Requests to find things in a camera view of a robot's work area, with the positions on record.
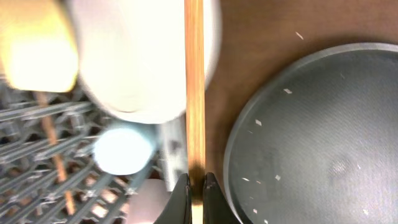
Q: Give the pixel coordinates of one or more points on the blue cup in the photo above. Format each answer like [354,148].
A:
[125,148]

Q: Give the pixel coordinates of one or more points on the pink cup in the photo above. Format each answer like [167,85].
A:
[150,201]

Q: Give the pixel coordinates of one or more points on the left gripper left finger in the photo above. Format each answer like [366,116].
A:
[178,209]

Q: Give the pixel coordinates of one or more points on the round black tray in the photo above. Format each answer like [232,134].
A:
[318,144]

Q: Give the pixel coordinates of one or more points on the grey dishwasher rack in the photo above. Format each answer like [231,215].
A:
[48,174]

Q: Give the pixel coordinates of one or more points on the white plate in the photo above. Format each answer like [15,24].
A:
[132,57]

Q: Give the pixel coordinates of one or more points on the yellow bowl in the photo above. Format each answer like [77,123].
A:
[38,46]

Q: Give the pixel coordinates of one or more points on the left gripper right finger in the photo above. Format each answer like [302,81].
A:
[215,207]

